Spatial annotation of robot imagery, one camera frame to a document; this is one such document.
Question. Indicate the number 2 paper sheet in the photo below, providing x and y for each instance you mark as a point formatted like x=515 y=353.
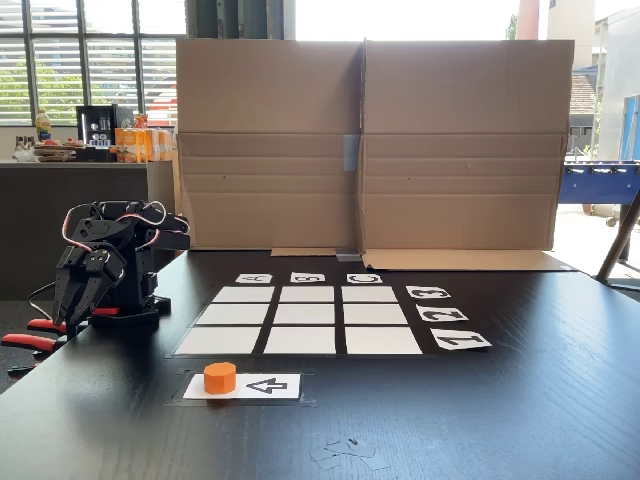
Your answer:
x=442 y=314

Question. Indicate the blue foosball table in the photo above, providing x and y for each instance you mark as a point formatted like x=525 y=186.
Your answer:
x=595 y=185

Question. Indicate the food tray with plates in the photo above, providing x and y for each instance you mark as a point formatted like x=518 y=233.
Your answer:
x=50 y=150

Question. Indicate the white arrow paper sheet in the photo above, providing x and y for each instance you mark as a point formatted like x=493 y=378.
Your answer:
x=270 y=386

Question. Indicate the slanted metal table leg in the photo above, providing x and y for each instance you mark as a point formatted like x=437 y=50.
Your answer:
x=617 y=245

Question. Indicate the letter A paper sheet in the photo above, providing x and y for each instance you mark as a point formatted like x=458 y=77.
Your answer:
x=254 y=278

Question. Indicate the white nine-square grid sheet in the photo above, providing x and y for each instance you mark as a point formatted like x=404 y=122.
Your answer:
x=305 y=340

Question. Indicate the black mini fridge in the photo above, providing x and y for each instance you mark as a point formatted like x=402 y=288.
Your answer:
x=97 y=125

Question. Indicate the yellow bottle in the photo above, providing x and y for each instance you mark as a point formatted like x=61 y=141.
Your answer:
x=43 y=125

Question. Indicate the letter C paper sheet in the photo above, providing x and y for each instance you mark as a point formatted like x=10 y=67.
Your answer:
x=365 y=278

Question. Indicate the round orange token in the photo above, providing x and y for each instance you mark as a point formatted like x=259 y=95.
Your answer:
x=220 y=379

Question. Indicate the red black bar clamp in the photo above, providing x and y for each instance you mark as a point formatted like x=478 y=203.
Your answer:
x=30 y=341

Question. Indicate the number 1 paper sheet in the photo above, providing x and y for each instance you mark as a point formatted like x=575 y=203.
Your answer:
x=460 y=340

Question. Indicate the number 3 paper sheet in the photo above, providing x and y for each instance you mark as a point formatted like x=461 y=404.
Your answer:
x=428 y=292

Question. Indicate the letter B paper sheet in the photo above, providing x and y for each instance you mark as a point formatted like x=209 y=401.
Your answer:
x=308 y=277

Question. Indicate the dark counter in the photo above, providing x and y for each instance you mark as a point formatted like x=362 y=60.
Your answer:
x=50 y=190

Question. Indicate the grey tape piece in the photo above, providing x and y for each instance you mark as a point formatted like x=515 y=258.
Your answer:
x=351 y=152
x=348 y=256

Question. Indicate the clear tape scraps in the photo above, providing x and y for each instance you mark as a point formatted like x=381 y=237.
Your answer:
x=350 y=450

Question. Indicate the brown cardboard box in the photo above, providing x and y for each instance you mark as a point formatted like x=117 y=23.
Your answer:
x=465 y=100
x=270 y=100

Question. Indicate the orange drink cartons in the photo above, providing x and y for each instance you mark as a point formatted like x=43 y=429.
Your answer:
x=142 y=145

